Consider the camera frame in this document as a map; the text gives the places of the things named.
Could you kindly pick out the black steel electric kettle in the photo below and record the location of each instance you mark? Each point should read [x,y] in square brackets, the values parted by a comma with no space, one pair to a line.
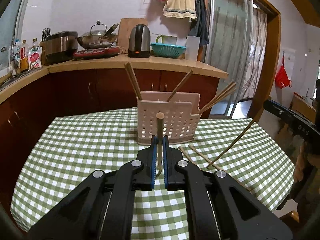
[139,42]

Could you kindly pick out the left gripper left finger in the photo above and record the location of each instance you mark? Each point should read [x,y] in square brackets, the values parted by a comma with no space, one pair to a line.
[100,207]

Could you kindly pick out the white plastic cup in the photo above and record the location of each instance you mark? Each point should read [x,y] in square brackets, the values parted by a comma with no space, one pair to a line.
[192,48]

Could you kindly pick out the red hanging bag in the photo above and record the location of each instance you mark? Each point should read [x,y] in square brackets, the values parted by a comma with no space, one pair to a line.
[281,79]

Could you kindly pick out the person's right hand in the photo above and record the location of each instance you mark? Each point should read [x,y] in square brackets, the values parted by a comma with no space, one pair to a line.
[304,157]

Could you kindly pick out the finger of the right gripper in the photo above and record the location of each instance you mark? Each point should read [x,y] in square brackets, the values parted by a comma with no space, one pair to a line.
[298,124]

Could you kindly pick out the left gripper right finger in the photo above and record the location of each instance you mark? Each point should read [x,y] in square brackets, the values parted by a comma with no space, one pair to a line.
[217,206]

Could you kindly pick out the pink white seasoning bag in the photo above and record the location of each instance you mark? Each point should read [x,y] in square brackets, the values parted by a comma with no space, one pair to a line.
[34,58]

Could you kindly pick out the white green measuring jug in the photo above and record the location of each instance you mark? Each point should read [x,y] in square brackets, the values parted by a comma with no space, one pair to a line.
[166,39]

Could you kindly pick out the dark red kitchen cabinets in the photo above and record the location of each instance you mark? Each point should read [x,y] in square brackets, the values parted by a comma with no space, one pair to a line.
[28,112]

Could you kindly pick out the knife block with scissors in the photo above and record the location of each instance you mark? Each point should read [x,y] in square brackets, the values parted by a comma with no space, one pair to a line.
[45,34]

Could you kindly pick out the steel wok with lid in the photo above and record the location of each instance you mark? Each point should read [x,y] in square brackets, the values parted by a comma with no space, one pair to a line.
[99,36]

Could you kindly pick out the black rice cooker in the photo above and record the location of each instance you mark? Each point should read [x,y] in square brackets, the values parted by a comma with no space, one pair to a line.
[61,46]

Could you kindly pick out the orange oil bottle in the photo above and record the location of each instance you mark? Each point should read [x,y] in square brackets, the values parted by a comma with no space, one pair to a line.
[24,50]

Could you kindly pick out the sliding glass door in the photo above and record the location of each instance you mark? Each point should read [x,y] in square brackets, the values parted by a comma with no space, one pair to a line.
[238,32]

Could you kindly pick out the kitchen window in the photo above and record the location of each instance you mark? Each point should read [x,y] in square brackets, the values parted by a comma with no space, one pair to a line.
[11,26]

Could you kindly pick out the dark hanging cloth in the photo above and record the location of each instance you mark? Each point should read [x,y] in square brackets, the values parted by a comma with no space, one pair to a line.
[198,26]

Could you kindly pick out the beige hanging towel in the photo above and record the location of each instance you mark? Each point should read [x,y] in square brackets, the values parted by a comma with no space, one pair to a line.
[180,9]

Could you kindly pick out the wooden cutting board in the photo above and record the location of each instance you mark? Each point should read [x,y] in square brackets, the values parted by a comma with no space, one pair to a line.
[124,31]

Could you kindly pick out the teal plastic colander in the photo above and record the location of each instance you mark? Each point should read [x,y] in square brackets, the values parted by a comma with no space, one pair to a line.
[168,50]

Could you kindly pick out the stainless steel sink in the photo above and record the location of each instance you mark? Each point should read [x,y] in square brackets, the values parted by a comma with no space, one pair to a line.
[16,77]

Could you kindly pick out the red induction cooker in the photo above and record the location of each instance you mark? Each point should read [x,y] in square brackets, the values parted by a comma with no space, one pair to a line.
[96,53]

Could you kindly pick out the pink perforated utensil holder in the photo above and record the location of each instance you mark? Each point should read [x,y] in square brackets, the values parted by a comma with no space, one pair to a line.
[181,116]

